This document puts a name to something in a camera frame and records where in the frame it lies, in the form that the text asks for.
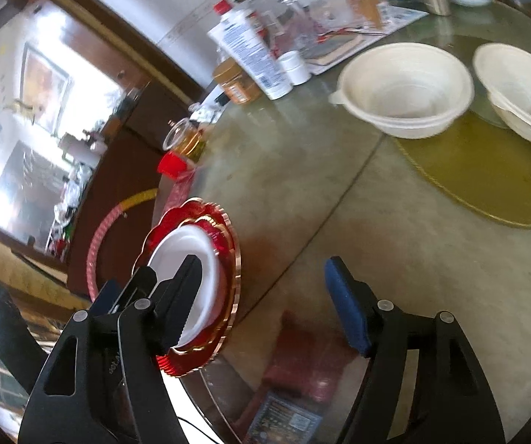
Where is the white liquor bottle red label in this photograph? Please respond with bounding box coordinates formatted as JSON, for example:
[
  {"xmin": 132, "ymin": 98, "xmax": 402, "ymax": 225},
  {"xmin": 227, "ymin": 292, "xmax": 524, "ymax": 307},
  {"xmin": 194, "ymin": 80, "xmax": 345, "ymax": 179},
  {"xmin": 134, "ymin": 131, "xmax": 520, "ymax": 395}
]
[{"xmin": 213, "ymin": 0, "xmax": 270, "ymax": 40}]

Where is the small white jar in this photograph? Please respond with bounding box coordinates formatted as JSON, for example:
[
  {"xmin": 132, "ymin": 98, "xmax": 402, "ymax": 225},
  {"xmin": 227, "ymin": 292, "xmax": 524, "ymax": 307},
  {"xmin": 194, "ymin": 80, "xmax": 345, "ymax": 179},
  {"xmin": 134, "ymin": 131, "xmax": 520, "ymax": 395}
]
[{"xmin": 277, "ymin": 50, "xmax": 311, "ymax": 86}]

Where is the blue printed box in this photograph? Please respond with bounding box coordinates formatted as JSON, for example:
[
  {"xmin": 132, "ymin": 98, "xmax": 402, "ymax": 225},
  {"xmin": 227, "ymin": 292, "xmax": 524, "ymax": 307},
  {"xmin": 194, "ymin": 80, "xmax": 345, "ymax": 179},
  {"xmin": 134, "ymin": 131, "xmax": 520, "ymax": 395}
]
[{"xmin": 242, "ymin": 391, "xmax": 324, "ymax": 444}]

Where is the round gold table mat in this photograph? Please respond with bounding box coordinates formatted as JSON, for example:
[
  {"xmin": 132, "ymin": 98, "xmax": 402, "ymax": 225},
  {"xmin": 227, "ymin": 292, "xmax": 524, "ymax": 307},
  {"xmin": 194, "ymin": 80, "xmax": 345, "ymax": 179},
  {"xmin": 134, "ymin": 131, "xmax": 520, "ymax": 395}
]
[{"xmin": 394, "ymin": 111, "xmax": 531, "ymax": 229}]

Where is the red bottle cap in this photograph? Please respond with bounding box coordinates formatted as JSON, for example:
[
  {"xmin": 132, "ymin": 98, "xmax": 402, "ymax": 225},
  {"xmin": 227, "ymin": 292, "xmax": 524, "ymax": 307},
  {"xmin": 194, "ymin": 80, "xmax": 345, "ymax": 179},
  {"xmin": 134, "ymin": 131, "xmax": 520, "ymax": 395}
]
[{"xmin": 158, "ymin": 152, "xmax": 192, "ymax": 179}]

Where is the white squeeze tube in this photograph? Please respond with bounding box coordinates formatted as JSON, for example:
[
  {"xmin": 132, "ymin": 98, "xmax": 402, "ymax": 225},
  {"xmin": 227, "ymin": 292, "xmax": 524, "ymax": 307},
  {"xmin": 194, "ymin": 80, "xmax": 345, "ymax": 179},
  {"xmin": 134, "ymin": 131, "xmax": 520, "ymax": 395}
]
[{"xmin": 207, "ymin": 7, "xmax": 294, "ymax": 101}]

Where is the book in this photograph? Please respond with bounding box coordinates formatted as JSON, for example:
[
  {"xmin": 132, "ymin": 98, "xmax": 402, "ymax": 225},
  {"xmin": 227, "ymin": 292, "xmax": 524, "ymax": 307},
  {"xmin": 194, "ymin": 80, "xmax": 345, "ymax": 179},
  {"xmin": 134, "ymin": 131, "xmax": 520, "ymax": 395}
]
[{"xmin": 309, "ymin": 32, "xmax": 368, "ymax": 66}]

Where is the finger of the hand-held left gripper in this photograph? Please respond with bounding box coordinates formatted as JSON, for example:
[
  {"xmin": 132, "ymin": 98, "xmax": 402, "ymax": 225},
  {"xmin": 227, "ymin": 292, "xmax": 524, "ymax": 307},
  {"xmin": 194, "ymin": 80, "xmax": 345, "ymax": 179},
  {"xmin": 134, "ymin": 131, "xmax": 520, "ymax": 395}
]
[
  {"xmin": 91, "ymin": 265, "xmax": 159, "ymax": 317},
  {"xmin": 0, "ymin": 279, "xmax": 50, "ymax": 393}
]

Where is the amber jar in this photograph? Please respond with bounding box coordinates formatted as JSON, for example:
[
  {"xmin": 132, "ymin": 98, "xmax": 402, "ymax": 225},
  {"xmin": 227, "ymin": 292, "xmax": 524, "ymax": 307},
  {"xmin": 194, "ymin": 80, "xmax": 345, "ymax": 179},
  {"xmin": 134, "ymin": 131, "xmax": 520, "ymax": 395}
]
[{"xmin": 213, "ymin": 53, "xmax": 262, "ymax": 105}]

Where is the large red scalloped plate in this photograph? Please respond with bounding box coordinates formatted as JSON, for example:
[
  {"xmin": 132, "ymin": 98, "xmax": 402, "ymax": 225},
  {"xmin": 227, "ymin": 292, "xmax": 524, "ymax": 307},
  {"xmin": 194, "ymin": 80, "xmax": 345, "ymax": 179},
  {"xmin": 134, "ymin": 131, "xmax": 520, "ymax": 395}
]
[{"xmin": 153, "ymin": 198, "xmax": 244, "ymax": 376}]

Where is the printed paper sheet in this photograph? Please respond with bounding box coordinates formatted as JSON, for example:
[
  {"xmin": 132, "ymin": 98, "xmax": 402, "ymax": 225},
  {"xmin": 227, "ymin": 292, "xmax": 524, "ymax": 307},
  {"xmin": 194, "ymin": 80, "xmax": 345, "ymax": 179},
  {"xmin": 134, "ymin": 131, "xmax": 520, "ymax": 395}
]
[{"xmin": 309, "ymin": 0, "xmax": 430, "ymax": 77}]

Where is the dark wooden sideboard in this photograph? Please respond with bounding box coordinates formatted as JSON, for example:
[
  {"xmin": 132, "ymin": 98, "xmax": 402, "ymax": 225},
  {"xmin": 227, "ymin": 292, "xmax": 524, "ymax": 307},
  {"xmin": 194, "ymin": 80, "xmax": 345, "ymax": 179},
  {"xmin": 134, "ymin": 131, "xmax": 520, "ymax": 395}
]
[{"xmin": 0, "ymin": 78, "xmax": 201, "ymax": 297}]

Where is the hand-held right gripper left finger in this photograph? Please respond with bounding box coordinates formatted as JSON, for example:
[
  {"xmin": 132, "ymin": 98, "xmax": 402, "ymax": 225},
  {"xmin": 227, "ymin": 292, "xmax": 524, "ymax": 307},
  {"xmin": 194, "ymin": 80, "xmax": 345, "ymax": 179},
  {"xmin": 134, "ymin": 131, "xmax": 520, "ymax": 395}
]
[{"xmin": 18, "ymin": 254, "xmax": 202, "ymax": 444}]

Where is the clear glass pitcher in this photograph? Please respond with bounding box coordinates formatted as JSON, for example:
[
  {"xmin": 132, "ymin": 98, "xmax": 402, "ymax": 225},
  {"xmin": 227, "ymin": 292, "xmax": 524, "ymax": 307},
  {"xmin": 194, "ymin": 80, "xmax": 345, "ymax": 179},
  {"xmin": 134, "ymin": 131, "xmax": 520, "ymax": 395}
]
[{"xmin": 256, "ymin": 0, "xmax": 322, "ymax": 56}]

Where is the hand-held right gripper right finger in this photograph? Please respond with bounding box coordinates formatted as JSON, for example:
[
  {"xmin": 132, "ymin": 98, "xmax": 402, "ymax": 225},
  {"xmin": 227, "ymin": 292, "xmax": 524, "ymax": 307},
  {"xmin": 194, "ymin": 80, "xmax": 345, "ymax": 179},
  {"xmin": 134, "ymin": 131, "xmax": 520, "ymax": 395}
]
[{"xmin": 323, "ymin": 255, "xmax": 507, "ymax": 444}]

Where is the cream plastic bowl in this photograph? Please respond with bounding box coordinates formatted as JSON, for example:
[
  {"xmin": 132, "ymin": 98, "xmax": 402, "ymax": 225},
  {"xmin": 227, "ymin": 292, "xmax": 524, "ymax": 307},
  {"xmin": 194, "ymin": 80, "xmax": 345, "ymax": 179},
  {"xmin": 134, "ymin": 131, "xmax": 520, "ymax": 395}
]
[
  {"xmin": 472, "ymin": 43, "xmax": 531, "ymax": 147},
  {"xmin": 329, "ymin": 43, "xmax": 475, "ymax": 139}
]

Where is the red braided basket handle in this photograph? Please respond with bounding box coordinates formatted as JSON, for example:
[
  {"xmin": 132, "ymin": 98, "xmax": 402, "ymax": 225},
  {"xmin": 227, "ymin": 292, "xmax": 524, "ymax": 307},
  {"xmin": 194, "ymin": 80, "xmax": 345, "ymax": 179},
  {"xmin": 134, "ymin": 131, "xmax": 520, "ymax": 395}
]
[{"xmin": 86, "ymin": 188, "xmax": 159, "ymax": 301}]

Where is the red box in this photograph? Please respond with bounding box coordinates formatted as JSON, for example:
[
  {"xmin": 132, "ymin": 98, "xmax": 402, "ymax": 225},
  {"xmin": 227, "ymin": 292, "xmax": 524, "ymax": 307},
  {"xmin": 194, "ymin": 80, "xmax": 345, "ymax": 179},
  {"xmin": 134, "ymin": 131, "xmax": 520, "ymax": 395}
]
[{"xmin": 263, "ymin": 310, "xmax": 359, "ymax": 398}]

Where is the glass tea cup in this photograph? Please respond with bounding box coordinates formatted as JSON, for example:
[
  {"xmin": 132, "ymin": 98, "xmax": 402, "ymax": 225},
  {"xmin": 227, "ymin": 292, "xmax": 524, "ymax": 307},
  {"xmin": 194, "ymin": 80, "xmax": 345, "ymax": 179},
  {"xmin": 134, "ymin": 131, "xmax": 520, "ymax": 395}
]
[{"xmin": 164, "ymin": 118, "xmax": 208, "ymax": 158}]

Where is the framed wall picture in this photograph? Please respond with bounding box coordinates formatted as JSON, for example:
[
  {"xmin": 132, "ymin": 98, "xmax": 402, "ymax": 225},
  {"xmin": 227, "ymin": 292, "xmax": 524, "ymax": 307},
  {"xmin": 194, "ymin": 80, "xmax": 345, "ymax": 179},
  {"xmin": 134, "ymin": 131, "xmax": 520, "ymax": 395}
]
[{"xmin": 18, "ymin": 41, "xmax": 74, "ymax": 135}]

